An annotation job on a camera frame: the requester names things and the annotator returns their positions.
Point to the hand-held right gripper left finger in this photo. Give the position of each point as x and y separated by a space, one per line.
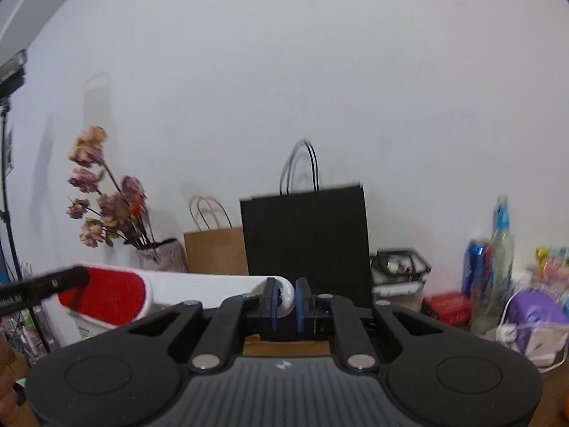
273 304

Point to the white labelled container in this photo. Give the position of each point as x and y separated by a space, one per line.
89 327

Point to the purple packet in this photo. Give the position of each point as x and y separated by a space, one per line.
535 307

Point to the pink ceramic vase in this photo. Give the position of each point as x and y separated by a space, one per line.
162 255

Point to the wall poster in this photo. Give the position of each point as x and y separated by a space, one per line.
9 151

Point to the clear drinking glass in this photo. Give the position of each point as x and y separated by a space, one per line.
483 320

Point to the dried pink roses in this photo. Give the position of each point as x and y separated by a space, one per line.
106 204

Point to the black studio light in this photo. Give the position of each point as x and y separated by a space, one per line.
13 73

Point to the red white lint brush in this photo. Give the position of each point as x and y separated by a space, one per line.
178 289

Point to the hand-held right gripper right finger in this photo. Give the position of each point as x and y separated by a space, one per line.
303 304

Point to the colourful snack packet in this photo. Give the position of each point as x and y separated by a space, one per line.
553 267

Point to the clear food container black lid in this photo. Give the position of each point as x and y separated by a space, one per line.
398 280

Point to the brown paper bag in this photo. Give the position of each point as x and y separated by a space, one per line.
218 249

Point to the black paper bag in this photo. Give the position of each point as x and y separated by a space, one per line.
306 231

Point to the blue drink can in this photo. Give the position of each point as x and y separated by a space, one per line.
475 267

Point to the small red box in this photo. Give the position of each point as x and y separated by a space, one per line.
446 309

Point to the clear glass bottle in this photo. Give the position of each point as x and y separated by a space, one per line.
501 253

